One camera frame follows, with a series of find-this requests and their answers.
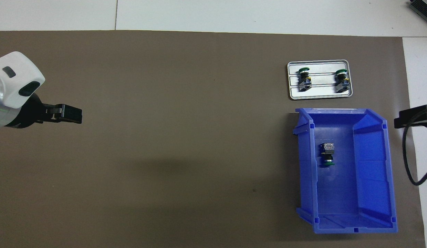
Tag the grey metal tray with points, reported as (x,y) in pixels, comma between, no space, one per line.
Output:
(323,93)

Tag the grey ribbed metal device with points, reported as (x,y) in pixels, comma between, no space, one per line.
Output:
(425,8)

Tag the green push button switch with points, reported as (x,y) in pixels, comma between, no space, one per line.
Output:
(305,82)
(341,82)
(327,151)

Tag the blue plastic storage bin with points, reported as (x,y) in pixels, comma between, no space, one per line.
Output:
(354,193)

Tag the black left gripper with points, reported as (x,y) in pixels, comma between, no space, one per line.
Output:
(25,115)

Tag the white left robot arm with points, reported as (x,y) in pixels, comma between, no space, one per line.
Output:
(13,79)

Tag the brown table mat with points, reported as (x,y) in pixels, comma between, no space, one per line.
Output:
(165,103)

